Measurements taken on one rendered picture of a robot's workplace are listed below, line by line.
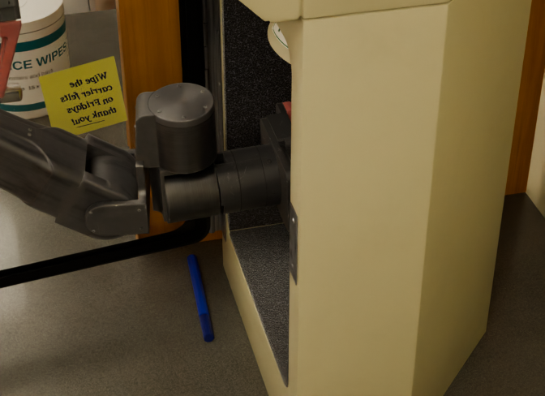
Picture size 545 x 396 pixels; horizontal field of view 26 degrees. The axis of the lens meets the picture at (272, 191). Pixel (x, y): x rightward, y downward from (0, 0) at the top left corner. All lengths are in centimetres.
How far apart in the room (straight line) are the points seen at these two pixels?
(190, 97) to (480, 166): 27
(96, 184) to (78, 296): 32
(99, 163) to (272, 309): 24
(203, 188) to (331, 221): 15
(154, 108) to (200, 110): 4
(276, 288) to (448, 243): 23
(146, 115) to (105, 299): 37
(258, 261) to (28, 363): 26
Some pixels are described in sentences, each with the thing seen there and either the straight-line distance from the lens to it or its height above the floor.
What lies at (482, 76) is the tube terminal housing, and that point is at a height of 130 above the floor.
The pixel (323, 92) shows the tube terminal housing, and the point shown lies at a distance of 88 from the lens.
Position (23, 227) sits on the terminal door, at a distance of 124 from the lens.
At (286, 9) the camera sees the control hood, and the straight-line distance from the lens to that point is 84.
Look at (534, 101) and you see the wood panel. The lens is 144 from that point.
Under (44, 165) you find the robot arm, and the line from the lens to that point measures 103.
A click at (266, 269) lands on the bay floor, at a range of 124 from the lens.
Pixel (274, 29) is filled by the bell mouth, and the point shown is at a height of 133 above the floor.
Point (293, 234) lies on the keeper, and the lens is 96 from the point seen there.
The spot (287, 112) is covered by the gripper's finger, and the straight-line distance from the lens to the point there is 112.
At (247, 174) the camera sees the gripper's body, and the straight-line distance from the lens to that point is 106.
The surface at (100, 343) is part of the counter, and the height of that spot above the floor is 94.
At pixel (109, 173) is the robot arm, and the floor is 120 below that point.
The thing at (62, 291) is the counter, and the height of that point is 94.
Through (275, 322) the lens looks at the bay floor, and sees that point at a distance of 117.
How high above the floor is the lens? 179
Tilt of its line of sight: 35 degrees down
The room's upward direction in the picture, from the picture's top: straight up
